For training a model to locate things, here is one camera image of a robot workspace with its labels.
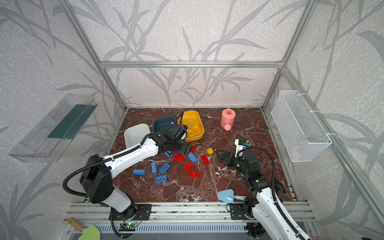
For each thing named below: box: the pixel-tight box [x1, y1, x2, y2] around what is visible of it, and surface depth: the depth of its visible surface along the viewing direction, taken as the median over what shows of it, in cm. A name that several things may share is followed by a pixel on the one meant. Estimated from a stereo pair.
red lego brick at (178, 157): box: [173, 152, 185, 163], surface depth 93 cm
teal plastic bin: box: [153, 116, 176, 133], surface depth 109 cm
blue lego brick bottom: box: [154, 174, 167, 184], surface depth 86 cm
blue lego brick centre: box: [188, 152, 198, 163], surface depth 93 cm
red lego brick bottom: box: [188, 170, 200, 178], surface depth 87 cm
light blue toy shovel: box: [217, 189, 247, 204], surface depth 79 cm
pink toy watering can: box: [220, 107, 236, 131], surface depth 104 cm
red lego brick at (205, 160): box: [201, 154, 210, 166], surface depth 93 cm
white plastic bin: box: [124, 123, 151, 149], surface depth 104 cm
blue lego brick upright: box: [151, 162, 158, 175], surface depth 88 cm
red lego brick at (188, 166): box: [183, 161, 195, 171], surface depth 90 cm
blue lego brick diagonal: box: [158, 162, 171, 175], surface depth 88 cm
